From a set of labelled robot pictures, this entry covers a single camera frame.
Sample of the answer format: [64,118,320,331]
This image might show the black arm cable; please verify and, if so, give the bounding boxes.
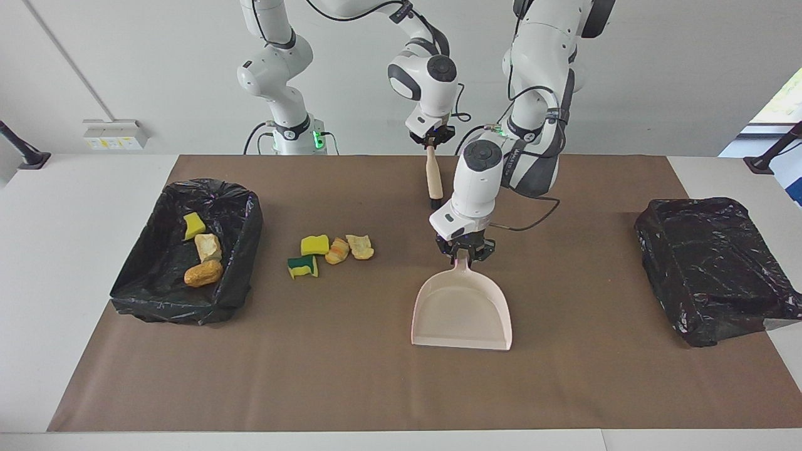
[306,0,472,123]
[489,85,563,232]

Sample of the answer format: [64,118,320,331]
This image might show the beige brush with black bristles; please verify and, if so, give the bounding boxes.
[425,145,444,210]

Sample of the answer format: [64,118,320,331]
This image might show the brown bread roll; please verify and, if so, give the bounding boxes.
[184,259,224,288]

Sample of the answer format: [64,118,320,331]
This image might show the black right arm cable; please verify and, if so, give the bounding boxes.
[306,0,472,123]

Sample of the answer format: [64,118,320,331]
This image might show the black left base cable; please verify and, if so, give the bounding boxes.
[454,122,502,155]

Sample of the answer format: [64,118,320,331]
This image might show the black right base cable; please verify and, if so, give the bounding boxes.
[243,121,278,155]

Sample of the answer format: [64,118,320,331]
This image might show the brown paper table mat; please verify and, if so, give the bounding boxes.
[47,155,802,433]

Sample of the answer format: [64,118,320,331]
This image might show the striped pale bread piece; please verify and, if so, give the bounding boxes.
[194,233,223,264]

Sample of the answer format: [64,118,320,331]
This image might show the black camera stand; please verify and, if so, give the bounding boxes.
[744,121,802,175]
[0,120,51,170]

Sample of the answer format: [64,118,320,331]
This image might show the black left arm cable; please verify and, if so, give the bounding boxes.
[489,85,563,232]

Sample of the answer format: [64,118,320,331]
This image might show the pale pink plastic dustpan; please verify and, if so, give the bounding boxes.
[410,249,513,351]

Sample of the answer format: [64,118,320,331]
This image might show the black base cable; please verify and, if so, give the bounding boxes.
[454,122,502,155]
[243,121,278,155]

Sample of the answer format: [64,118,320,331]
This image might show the white wall socket box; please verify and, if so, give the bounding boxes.
[83,119,149,150]

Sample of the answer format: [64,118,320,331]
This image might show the green and yellow sponge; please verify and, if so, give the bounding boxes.
[287,255,319,280]

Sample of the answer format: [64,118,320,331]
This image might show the bin lined with black bag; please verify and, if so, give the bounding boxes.
[634,197,802,348]
[110,179,264,325]

